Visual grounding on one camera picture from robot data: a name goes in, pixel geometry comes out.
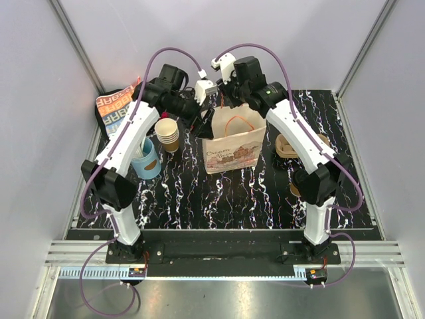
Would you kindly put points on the aluminium frame rail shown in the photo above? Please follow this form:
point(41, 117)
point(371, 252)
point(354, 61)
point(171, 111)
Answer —
point(224, 279)

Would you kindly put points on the single brown paper cup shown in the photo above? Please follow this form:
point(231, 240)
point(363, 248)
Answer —
point(294, 190)

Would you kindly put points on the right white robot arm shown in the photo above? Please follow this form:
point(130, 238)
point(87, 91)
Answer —
point(321, 174)

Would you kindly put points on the light blue straw holder cup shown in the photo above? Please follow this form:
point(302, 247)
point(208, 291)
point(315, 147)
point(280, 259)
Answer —
point(146, 161)

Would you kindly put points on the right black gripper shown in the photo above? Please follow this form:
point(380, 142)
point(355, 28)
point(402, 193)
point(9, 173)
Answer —
point(224, 88)

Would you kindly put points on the stack of brown cup carriers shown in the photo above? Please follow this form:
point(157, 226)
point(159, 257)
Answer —
point(285, 150)

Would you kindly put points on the stack of paper coffee cups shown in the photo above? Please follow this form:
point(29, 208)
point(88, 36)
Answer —
point(167, 132)

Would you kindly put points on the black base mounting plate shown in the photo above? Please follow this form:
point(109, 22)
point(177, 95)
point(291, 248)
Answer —
point(223, 253)

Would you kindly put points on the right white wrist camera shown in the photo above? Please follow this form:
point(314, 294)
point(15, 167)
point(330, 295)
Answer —
point(224, 64)

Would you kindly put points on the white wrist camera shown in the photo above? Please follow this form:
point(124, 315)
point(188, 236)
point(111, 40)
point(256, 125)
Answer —
point(203, 89)
point(224, 64)

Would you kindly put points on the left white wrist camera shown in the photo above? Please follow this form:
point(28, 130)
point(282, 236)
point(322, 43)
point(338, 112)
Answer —
point(203, 89)

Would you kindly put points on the red folded cloth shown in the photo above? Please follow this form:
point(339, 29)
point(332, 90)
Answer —
point(164, 115)

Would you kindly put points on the colourful rabbit print cloth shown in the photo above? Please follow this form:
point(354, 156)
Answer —
point(111, 108)

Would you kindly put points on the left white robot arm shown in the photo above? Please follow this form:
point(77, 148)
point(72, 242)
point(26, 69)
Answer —
point(106, 175)

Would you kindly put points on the beige paper takeout bag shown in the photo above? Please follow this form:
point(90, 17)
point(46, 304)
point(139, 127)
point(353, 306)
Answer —
point(238, 137)

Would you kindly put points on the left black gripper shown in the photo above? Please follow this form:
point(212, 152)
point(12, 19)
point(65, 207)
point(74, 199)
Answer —
point(205, 129)

